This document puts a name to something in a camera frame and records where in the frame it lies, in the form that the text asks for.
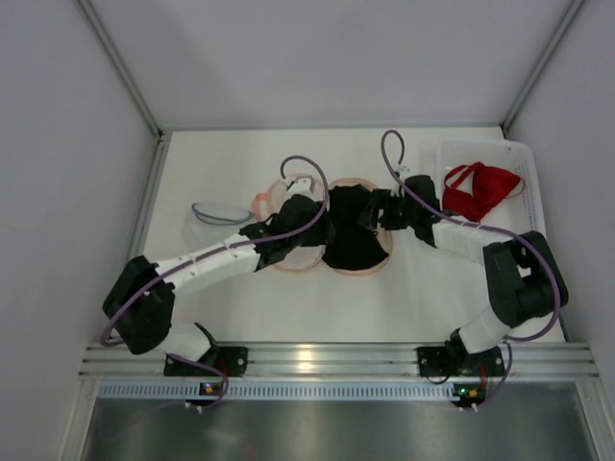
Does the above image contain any black bra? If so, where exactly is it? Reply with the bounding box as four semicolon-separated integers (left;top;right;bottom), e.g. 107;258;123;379
322;184;389;272

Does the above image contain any pink floral mesh laundry bag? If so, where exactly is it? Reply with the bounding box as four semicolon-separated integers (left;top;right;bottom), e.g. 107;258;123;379
252;178;393;277

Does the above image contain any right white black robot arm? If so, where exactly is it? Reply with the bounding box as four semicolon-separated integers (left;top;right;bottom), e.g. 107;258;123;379
357;175;569;354

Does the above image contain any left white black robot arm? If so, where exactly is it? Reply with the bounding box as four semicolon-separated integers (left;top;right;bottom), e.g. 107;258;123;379
100;194;332;364

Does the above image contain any red bra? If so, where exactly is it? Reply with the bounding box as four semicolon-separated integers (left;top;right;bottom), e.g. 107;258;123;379
442;161;526;223

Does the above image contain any clear plastic dome insert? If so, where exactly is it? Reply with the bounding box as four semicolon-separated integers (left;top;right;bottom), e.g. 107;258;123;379
184;202;255;250

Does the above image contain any white plastic basket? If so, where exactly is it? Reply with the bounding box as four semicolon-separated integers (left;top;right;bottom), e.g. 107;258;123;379
433;137;546;234

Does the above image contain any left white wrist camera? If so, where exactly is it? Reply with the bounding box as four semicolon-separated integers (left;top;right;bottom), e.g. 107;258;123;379
283;175;316;197

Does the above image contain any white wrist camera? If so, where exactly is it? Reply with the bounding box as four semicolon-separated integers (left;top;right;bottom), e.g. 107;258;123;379
283;175;316;197
393;164;411;179

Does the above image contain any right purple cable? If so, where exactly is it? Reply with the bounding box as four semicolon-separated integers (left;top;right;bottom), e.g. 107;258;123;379
380;129;564;409

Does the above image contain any purple cable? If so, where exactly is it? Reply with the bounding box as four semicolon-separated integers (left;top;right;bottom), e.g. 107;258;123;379
98;155;331;409
380;129;564;409

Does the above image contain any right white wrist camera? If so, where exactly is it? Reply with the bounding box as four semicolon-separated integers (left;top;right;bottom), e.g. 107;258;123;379
393;164;411;179

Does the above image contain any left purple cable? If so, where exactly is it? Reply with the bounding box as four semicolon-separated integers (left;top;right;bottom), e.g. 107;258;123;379
98;155;331;409

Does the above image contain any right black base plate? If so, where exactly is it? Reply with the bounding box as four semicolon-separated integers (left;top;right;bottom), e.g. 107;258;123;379
417;346;504;378

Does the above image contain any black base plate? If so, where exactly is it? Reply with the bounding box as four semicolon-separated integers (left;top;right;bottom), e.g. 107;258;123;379
417;346;504;378
163;346;249;377

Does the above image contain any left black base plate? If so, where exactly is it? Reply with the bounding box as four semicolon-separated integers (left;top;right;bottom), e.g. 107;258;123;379
163;346;249;377

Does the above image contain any aluminium mounting rail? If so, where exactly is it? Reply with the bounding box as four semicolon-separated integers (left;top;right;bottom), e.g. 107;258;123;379
76;341;600;380

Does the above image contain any grey slotted cable duct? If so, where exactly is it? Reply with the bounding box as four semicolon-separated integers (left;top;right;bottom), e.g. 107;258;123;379
98;380;484;401

